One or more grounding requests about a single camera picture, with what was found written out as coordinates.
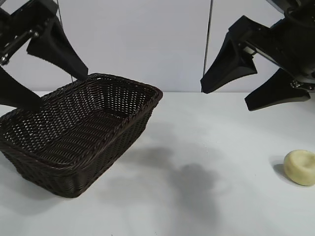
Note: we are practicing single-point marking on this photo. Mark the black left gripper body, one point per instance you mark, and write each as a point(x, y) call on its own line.
point(14, 27)

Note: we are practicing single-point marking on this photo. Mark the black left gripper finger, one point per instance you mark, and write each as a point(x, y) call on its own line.
point(59, 54)
point(14, 93)

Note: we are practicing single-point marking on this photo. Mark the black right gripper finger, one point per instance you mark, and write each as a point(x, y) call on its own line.
point(270, 96)
point(226, 71)

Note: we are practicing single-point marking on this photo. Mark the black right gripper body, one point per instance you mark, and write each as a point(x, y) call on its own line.
point(290, 49)

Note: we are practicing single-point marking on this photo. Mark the dark brown wicker basket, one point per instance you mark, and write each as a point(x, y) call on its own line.
point(73, 137)

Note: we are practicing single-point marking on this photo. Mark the pale yellow egg yolk pastry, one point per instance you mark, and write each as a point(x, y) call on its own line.
point(295, 169)

